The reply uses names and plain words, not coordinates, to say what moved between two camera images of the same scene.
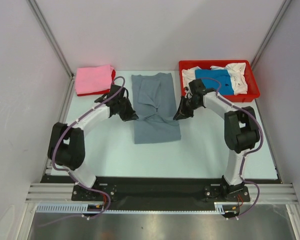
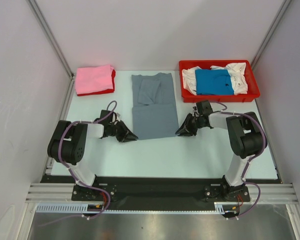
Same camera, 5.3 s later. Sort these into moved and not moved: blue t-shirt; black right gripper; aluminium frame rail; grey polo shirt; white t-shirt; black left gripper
Moved: black right gripper; black left gripper
Not moved: white t-shirt; grey polo shirt; aluminium frame rail; blue t-shirt
